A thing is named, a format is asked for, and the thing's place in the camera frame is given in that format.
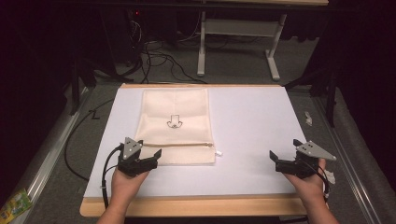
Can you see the wooden table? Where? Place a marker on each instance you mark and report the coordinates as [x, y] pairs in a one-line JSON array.
[[193, 207]]

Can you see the beige cloth zipper bag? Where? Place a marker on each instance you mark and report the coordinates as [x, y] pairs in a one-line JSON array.
[[176, 124]]

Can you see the white table mat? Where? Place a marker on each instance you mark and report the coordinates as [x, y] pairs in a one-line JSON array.
[[249, 130]]

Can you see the crumpled white scrap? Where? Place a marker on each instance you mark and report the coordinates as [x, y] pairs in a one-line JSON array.
[[308, 118]]

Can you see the green printed packet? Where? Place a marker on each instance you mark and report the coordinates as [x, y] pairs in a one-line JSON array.
[[14, 207]]

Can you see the white tag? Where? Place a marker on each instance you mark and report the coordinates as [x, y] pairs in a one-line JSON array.
[[330, 177]]

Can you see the black stand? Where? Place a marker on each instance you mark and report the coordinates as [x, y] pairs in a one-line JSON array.
[[81, 84], [323, 90]]

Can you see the person's left hand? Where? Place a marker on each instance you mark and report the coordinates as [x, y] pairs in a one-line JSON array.
[[126, 186]]

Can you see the white metal desk frame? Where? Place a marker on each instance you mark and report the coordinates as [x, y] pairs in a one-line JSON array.
[[238, 28]]

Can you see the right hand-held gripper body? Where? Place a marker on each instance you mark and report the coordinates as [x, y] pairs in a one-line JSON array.
[[306, 158]]

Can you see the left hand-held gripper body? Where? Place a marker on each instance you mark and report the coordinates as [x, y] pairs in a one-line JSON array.
[[130, 151]]

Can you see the person's right hand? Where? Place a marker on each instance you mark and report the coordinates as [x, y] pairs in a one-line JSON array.
[[308, 185]]

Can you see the metal floor rail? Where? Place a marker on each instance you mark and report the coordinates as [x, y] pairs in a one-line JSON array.
[[53, 149], [345, 161]]

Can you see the black computer tower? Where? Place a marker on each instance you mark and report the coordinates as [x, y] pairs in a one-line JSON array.
[[135, 37]]

